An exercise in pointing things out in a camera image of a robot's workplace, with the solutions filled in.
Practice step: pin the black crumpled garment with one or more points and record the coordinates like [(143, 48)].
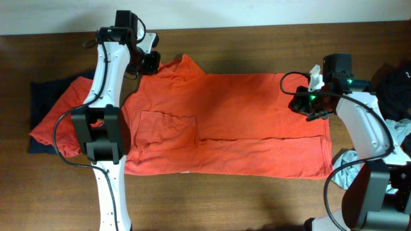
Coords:
[(393, 91)]

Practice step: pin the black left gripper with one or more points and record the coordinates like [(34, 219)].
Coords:
[(153, 67)]

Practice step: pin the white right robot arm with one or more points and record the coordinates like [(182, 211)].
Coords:
[(379, 196)]

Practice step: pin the light blue crumpled garment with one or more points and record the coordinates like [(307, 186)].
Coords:
[(346, 170)]

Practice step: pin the orange t-shirt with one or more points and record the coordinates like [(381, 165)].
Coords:
[(183, 120)]

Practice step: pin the folded navy garment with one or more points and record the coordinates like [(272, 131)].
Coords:
[(49, 100)]

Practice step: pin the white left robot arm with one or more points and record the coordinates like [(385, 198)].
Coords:
[(99, 124)]

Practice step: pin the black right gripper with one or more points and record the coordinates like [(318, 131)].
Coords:
[(298, 106)]

